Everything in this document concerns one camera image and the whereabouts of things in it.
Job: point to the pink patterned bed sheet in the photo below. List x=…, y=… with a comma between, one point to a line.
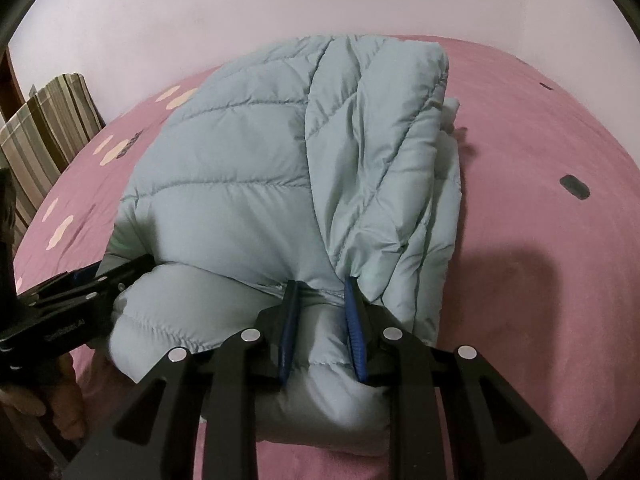
x=525, y=260

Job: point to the striped pillow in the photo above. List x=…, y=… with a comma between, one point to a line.
x=30, y=150
x=70, y=105

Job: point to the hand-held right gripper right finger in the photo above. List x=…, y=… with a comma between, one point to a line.
x=356, y=330

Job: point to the brown wooden headboard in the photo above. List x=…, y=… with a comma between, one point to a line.
x=15, y=75

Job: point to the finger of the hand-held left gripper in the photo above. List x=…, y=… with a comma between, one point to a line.
x=122, y=275
x=75, y=277

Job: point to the person's left hand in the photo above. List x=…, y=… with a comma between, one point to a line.
x=70, y=400

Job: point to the light blue puffer jacket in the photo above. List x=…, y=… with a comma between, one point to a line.
x=240, y=175

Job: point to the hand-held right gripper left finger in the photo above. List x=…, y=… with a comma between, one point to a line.
x=288, y=330

